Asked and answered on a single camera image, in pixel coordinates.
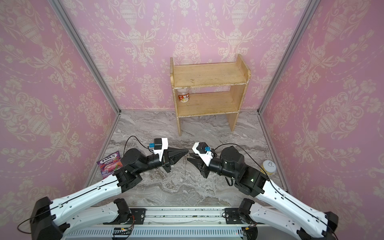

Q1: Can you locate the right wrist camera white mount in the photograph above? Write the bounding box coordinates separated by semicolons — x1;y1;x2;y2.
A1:
192;142;214;167

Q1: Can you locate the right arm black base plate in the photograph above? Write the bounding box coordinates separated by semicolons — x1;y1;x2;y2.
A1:
222;208;253;225

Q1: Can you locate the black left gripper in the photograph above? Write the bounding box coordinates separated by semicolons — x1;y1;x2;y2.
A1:
136;147;188;175

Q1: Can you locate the purple Fox's candy bag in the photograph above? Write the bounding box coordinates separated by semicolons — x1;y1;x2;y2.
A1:
97;151;123;179

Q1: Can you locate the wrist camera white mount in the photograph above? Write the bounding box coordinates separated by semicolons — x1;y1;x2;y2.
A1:
149;138;169;162
192;142;214;167

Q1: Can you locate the white yellow round tin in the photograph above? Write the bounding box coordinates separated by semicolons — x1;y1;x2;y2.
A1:
262;160;277;176

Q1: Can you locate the small jar red label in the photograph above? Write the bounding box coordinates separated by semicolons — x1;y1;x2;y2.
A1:
177;88;190;103

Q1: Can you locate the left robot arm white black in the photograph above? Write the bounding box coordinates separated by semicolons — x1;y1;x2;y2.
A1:
29;148;189;240

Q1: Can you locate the wooden two-tier shelf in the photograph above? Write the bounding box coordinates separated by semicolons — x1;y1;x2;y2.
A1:
170;54;252;136

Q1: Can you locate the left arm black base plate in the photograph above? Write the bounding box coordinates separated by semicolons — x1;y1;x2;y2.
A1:
104;208;147;225

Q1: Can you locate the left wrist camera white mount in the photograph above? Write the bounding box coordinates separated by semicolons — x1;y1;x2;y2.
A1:
149;138;169;162

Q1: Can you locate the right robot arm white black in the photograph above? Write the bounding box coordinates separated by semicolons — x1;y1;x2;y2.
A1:
188;142;339;240

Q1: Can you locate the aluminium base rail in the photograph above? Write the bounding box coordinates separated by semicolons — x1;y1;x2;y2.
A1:
64;206;271;240

